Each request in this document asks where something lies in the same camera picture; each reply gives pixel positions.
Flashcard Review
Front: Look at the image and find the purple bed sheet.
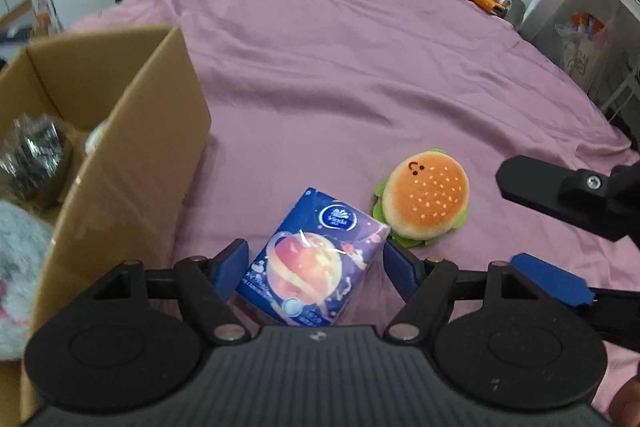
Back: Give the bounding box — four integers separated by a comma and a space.
65, 0, 640, 418

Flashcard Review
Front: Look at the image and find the fluffy blue pink plush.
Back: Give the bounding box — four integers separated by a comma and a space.
0, 199, 56, 360

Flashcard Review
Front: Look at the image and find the black glittery packet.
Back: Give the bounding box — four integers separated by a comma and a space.
0, 113, 76, 210

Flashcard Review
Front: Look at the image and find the brown cardboard box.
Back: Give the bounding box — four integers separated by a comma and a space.
0, 25, 212, 427

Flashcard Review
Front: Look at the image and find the white soft ball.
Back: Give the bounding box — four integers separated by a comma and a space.
84, 119, 108, 155

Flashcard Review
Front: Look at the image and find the hanging plastic bag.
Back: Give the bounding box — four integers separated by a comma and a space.
555, 12, 608, 92

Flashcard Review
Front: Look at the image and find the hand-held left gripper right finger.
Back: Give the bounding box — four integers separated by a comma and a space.
382, 238, 531, 343

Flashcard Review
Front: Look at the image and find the blue planet-print tissue pack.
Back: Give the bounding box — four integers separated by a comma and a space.
235, 187, 392, 327

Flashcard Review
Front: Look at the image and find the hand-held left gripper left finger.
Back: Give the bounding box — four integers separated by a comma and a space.
90, 238, 251, 343

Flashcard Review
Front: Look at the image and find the burger plush toy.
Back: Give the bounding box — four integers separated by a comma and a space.
371, 148, 471, 249

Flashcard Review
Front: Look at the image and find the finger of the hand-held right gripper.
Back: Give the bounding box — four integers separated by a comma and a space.
509, 253, 640, 348
495, 155, 640, 242

